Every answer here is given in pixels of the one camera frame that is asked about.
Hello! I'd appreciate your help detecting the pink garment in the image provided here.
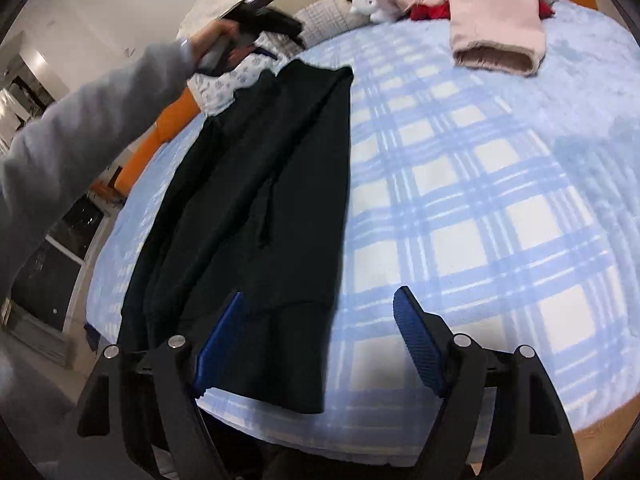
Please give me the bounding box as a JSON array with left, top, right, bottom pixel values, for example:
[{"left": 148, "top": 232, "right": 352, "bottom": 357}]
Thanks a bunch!
[{"left": 376, "top": 0, "right": 556, "bottom": 76}]

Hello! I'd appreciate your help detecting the beige striped pillow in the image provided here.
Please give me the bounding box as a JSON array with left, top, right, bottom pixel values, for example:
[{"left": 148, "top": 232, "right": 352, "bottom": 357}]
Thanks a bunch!
[{"left": 294, "top": 0, "right": 370, "bottom": 48}]

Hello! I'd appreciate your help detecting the orange bed headboard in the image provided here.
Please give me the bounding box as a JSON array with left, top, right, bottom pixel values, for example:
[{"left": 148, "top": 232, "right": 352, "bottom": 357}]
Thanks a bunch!
[{"left": 114, "top": 0, "right": 598, "bottom": 196}]

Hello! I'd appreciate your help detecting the grey sleeve left forearm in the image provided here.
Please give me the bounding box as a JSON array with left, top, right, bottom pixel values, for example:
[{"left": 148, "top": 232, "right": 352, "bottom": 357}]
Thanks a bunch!
[{"left": 1, "top": 40, "right": 195, "bottom": 294}]

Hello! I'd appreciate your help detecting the white floral pillow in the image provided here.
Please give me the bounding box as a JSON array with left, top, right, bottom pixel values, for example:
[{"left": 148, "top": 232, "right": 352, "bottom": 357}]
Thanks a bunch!
[{"left": 188, "top": 54, "right": 282, "bottom": 115}]

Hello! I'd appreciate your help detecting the black sweater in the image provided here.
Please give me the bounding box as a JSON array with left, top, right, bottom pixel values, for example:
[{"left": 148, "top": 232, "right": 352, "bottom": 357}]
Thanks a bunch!
[{"left": 118, "top": 60, "right": 354, "bottom": 414}]

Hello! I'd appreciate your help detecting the red garment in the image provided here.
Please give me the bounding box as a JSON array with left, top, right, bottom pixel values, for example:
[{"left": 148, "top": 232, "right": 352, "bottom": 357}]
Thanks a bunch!
[{"left": 409, "top": 0, "right": 554, "bottom": 21}]

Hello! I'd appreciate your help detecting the white plush toy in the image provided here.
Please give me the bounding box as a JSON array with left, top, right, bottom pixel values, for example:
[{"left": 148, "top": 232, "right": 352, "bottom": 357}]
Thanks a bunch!
[{"left": 347, "top": 0, "right": 396, "bottom": 24}]

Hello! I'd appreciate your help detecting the left hand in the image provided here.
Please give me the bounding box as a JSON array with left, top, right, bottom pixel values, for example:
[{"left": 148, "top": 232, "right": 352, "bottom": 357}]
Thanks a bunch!
[{"left": 189, "top": 20, "right": 255, "bottom": 73}]

